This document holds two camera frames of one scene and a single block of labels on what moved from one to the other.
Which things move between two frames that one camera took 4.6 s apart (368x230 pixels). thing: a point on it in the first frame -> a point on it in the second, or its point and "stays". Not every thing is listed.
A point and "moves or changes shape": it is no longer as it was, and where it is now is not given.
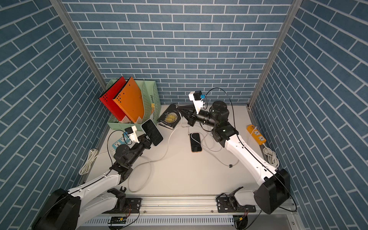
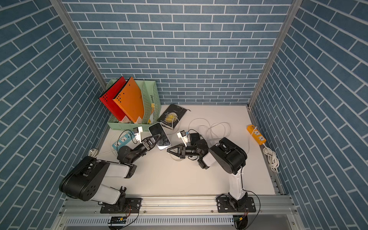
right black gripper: x=188 y=111 -> x=183 y=152
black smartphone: x=152 y=132 moves or changes shape
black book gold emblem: x=170 y=118 stays
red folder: x=108 y=96 stays
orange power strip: x=252 y=130 stays
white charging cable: x=152 y=161 -> x=131 y=133
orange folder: x=130 y=98 stays
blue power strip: x=125 y=139 stays
